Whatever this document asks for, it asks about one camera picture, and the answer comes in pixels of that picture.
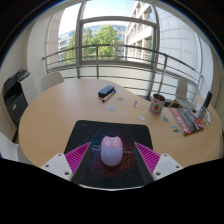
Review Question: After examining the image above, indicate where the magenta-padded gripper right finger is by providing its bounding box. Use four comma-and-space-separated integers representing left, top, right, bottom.
133, 142, 184, 186

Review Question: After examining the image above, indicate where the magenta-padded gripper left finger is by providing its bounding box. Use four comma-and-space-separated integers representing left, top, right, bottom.
40, 142, 93, 186

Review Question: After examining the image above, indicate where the pink and lilac computer mouse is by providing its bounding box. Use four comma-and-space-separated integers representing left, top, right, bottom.
99, 134, 125, 167

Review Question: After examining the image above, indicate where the black mouse pad red-blue print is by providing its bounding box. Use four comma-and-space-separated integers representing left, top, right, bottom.
63, 119, 155, 190

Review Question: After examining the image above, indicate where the red and black magazine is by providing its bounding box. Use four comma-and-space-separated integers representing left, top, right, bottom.
168, 106, 205, 136

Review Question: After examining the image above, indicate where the strawberry print cup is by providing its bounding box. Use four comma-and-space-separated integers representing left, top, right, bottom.
148, 93, 166, 115

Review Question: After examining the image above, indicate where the black upright stand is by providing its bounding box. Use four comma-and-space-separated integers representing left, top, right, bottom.
202, 90, 213, 110

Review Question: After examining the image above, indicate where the black and white office printer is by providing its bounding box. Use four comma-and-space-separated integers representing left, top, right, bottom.
2, 68, 39, 126

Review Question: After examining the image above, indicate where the blue marker pen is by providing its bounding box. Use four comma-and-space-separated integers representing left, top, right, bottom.
101, 88, 117, 103

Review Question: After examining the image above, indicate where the black whiteboard eraser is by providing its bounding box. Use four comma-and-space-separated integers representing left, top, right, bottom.
97, 84, 116, 99

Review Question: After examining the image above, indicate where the grey metal balcony railing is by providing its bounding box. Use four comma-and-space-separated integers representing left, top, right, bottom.
41, 43, 205, 105

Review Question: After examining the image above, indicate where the green leafy tree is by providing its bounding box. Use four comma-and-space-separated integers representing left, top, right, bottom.
64, 24, 123, 63

